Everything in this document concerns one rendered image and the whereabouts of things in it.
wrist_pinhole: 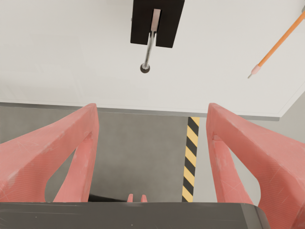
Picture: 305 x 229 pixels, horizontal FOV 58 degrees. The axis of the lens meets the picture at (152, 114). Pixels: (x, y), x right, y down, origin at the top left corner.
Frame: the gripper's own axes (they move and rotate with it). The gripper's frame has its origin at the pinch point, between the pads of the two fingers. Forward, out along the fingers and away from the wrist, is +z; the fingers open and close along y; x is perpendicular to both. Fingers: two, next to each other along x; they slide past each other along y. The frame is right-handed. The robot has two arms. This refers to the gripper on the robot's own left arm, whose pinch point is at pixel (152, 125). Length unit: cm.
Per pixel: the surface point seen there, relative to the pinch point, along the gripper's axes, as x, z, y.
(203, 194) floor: 116, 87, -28
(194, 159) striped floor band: 98, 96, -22
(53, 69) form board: 12.7, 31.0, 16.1
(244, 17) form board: 2.7, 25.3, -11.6
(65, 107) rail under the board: 23.7, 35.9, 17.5
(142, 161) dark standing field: 99, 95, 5
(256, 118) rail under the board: 25.6, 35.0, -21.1
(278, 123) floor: 81, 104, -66
